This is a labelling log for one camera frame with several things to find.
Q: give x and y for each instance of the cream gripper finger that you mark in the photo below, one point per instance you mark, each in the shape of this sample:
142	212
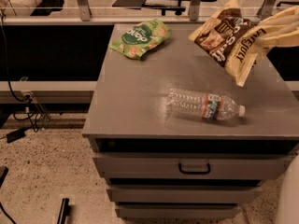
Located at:
285	17
281	36

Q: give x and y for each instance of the brown chip bag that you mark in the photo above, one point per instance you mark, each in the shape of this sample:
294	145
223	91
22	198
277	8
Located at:
231	40

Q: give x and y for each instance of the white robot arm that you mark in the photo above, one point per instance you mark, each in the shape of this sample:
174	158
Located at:
288	204

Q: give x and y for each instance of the clear plastic water bottle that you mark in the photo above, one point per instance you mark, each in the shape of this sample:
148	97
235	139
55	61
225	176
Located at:
202	105

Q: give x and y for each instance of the green snack bag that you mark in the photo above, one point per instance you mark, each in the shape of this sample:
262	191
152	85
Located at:
141	38

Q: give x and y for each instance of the grey drawer cabinet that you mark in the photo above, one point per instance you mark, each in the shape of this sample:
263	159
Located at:
137	146

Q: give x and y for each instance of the black bar on floor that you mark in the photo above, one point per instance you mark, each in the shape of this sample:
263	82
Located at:
64	211

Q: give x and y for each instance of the black power adapter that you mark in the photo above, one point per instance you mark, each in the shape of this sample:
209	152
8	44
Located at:
15	135

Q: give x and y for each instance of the metal railing frame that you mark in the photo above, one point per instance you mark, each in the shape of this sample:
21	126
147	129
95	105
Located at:
104	11

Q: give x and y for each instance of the black drawer handle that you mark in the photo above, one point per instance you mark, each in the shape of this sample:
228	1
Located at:
194	169

